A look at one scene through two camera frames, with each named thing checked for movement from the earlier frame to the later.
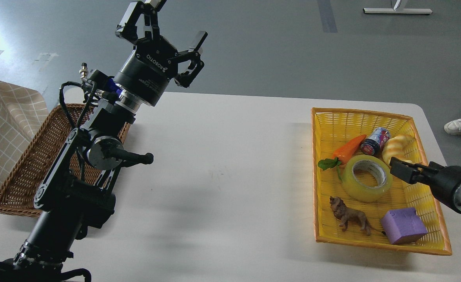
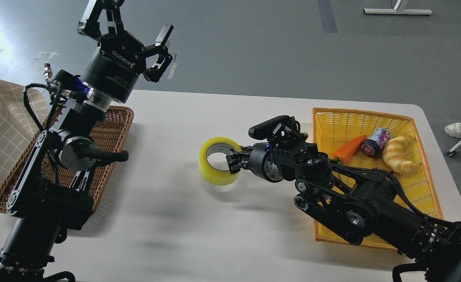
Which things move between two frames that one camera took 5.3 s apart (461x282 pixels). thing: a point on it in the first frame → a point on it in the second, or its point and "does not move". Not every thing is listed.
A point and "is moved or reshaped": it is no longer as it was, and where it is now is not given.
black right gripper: (443, 186) → (259, 159)
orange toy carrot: (343, 154) does not move
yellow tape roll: (358, 192) is moved or reshaped
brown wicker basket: (17, 193) does not move
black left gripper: (146, 73) → (113, 68)
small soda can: (373, 145) does not move
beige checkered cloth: (8, 115) does not move
